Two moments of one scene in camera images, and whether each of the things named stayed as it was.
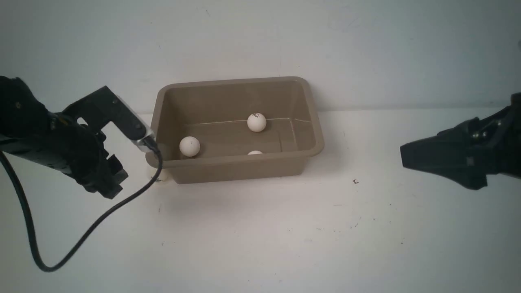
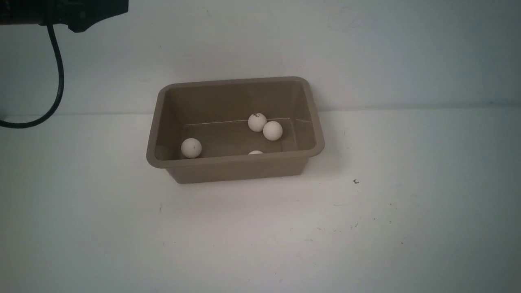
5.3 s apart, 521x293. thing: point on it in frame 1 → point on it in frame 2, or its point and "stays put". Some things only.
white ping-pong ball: [256, 122] stays put
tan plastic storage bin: [212, 130] stays put
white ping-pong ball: [162, 176] → [272, 130]
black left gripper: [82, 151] → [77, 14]
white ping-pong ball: [189, 146] stays put
